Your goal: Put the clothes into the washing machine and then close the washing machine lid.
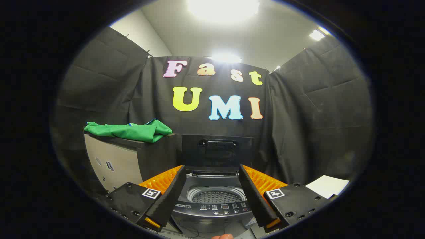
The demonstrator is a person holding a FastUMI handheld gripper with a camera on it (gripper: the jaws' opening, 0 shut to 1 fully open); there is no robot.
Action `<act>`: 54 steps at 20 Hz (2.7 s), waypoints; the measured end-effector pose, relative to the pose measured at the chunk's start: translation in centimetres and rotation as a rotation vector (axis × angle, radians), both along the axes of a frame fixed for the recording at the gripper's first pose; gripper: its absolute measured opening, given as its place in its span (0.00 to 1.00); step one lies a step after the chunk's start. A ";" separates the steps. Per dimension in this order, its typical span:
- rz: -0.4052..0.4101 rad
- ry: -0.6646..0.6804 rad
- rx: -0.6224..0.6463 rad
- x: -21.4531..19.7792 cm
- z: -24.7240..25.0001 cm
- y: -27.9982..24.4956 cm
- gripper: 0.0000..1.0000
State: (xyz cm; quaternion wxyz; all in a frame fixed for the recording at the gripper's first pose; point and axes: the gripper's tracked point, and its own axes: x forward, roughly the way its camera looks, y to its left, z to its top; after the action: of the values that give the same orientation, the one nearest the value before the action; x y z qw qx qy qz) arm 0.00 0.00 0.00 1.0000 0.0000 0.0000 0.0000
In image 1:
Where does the small ceiling light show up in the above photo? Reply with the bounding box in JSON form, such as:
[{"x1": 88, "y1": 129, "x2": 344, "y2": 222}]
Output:
[{"x1": 309, "y1": 27, "x2": 330, "y2": 42}]

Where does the grey washing machine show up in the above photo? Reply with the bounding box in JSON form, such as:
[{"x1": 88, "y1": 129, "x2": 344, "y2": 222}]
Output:
[{"x1": 171, "y1": 169, "x2": 257, "y2": 234}]

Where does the large ceiling light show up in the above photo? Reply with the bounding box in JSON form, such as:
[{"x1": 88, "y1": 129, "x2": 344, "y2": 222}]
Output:
[{"x1": 186, "y1": 0, "x2": 261, "y2": 24}]

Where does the green polo shirt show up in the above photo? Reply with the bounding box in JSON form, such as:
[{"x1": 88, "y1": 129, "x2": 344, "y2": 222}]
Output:
[{"x1": 84, "y1": 119, "x2": 173, "y2": 143}]

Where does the grey cabinet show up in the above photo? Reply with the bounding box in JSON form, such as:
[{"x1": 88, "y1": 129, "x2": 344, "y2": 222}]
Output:
[{"x1": 83, "y1": 131, "x2": 182, "y2": 194}]

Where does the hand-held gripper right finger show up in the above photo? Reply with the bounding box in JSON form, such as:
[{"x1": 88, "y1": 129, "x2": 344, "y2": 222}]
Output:
[{"x1": 238, "y1": 164, "x2": 337, "y2": 233}]

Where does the black backdrop cloth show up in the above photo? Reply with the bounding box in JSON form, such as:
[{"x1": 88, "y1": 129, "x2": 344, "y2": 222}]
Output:
[{"x1": 50, "y1": 27, "x2": 374, "y2": 199}]

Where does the white sheet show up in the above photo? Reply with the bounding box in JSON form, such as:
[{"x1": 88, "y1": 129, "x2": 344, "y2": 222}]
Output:
[{"x1": 305, "y1": 175, "x2": 350, "y2": 199}]

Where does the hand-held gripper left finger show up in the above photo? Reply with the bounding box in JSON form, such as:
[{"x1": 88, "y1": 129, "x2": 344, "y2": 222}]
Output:
[{"x1": 106, "y1": 165, "x2": 187, "y2": 232}]

